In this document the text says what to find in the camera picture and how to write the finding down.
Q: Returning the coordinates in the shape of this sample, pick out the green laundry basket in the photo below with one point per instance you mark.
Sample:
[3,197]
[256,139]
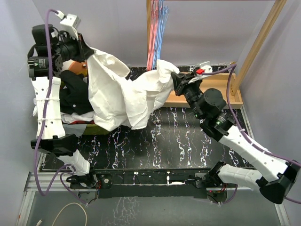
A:
[94,128]

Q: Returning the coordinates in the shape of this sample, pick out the black garment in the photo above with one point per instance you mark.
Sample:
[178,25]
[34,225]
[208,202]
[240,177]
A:
[74,98]

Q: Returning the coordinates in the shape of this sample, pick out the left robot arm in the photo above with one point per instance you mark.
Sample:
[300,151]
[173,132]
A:
[45,61]

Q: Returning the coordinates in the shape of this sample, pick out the aluminium frame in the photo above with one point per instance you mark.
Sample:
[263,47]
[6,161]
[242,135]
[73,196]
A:
[148,206]

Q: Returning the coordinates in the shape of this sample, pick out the white cylindrical bin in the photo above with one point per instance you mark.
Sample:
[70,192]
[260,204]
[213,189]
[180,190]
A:
[76,67]

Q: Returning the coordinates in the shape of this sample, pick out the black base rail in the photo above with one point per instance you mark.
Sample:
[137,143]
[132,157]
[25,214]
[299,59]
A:
[113,183]

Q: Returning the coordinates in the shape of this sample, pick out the white shirt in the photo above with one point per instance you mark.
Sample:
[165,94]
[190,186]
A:
[117,100]

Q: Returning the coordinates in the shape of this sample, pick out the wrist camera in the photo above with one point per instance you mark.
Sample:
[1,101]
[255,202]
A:
[69,23]
[199,69]

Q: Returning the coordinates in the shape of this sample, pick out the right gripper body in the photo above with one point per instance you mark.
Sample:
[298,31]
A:
[192,91]

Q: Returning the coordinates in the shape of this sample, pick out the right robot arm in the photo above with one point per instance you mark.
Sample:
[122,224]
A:
[271,176]

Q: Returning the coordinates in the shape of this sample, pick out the pink hangers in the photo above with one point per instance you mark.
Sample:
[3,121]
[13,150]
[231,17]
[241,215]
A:
[152,23]

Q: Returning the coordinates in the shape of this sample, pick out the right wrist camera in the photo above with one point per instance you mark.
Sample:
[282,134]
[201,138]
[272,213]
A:
[199,69]

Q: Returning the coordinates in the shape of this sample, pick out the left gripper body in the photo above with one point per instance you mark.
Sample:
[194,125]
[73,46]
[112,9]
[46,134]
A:
[71,48]

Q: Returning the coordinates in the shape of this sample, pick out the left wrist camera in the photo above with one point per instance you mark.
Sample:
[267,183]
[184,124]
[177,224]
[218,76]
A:
[69,23]

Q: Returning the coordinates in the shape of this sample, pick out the blue hangers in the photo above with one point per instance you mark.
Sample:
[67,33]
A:
[163,13]

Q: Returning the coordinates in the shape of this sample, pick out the white clothes in basket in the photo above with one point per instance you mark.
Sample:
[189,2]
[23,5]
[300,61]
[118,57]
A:
[73,118]

